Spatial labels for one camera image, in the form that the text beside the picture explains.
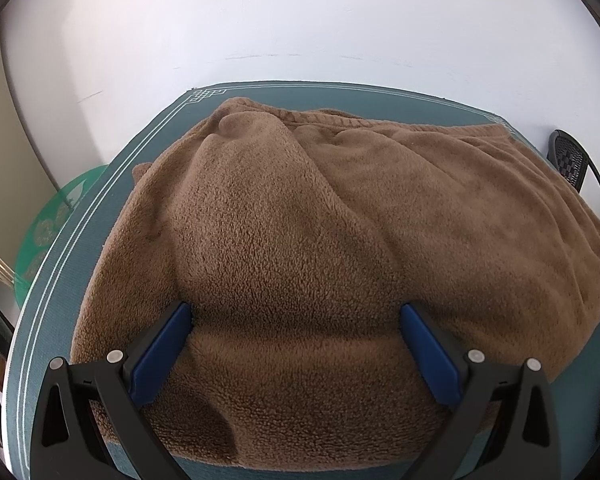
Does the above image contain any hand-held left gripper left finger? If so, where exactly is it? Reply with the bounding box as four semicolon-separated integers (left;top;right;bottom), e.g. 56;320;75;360
30;301;193;480

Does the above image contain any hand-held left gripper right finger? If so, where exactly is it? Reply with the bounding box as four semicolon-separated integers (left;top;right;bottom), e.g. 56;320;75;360
401;303;563;480

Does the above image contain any brown fleece garment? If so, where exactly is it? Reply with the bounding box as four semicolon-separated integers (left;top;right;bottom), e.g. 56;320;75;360
72;97;600;471

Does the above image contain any black mesh chair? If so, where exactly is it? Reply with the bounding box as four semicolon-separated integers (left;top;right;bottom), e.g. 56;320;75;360
547;129;600;246

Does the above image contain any teal table mat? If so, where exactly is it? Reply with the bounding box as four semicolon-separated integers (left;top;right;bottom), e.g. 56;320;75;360
7;79;600;480

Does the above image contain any beige cabinet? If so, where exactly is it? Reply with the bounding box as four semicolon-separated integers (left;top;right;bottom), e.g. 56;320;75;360
0;20;55;261

